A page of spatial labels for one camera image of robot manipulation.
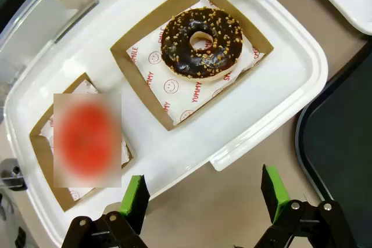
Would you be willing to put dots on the clear acrylic display cover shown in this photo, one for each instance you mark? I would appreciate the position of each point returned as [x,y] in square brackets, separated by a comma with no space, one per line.
[32,18]

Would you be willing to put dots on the large white plastic tray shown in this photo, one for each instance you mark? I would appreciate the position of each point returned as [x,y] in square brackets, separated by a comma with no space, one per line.
[261,91]

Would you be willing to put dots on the red glazed donut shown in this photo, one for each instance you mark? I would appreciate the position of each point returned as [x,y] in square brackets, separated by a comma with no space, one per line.
[87,140]

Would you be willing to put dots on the black clear hinge bracket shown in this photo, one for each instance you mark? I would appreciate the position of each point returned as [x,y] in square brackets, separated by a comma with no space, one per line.
[11,174]

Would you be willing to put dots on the chocolate donut with nut sprinkles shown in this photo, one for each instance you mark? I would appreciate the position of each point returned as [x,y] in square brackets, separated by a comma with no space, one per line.
[201,44]

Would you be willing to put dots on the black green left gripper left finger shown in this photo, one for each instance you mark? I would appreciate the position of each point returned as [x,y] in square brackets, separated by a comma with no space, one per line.
[136,201]

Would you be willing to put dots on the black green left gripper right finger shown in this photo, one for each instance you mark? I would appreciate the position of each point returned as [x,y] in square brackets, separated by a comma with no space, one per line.
[277,198]

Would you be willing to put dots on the white smiley print paper liner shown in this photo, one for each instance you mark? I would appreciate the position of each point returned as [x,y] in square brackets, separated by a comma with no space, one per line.
[186,91]
[76,193]

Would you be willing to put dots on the dark blue serving tray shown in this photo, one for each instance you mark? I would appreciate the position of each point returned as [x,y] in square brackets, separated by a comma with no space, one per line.
[340,137]

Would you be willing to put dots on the brown cardboard donut box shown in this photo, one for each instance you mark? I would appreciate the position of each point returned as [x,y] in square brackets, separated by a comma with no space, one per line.
[42,155]
[136,65]

